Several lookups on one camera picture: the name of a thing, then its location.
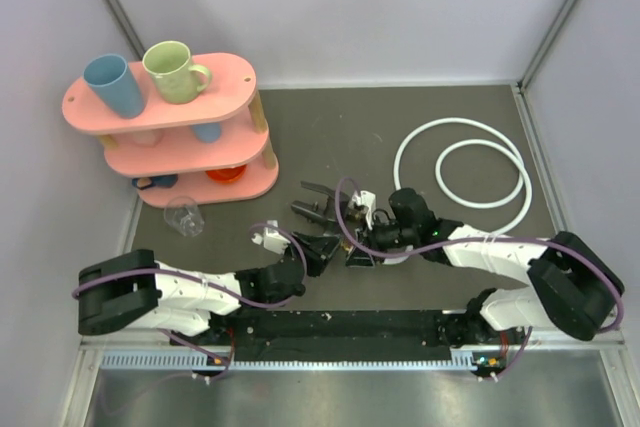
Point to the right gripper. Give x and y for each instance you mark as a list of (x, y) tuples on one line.
[(369, 239)]

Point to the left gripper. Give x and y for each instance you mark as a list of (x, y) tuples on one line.
[(318, 251)]

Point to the black faucet mixer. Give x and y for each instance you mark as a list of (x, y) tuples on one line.
[(326, 215)]

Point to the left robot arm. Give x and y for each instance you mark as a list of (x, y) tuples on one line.
[(135, 290)]

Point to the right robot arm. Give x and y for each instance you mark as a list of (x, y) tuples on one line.
[(565, 285)]

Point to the orange bowl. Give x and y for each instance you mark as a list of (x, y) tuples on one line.
[(226, 175)]

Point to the clear plastic cup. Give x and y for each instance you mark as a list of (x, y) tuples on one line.
[(184, 216)]

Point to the small blue cup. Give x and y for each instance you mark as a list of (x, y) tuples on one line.
[(207, 132)]

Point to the blue toy object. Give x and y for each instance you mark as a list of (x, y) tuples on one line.
[(161, 181)]

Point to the pink three-tier shelf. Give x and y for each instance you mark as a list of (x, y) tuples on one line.
[(232, 100)]

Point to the pink cup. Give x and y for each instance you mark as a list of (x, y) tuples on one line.
[(148, 138)]

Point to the green ceramic mug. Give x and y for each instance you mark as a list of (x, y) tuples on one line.
[(177, 78)]

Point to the blue tumbler cup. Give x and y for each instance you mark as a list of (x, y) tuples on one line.
[(111, 79)]

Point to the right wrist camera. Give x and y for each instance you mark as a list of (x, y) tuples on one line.
[(364, 203)]

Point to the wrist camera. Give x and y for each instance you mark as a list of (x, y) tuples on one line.
[(269, 237), (364, 203)]

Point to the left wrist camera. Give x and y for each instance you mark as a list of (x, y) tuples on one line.
[(269, 237)]

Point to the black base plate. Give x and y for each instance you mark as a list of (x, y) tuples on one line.
[(341, 336)]

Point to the aluminium cable rail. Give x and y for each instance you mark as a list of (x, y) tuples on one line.
[(175, 358)]

